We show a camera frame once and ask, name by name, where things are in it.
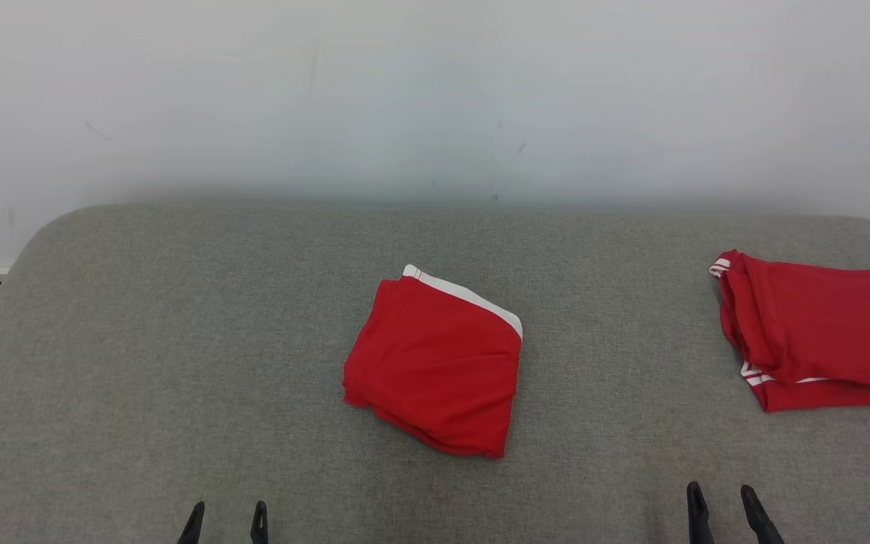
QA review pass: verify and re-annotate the red Bulls 23 jersey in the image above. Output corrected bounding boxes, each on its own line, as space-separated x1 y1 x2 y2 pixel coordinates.
709 249 870 413

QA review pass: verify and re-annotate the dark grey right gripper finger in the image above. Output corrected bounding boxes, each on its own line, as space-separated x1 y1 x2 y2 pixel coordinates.
740 484 785 544
686 481 714 544

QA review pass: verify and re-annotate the red Bulls shorts white stripe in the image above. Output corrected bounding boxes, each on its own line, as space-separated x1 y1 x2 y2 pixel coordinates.
342 264 523 459

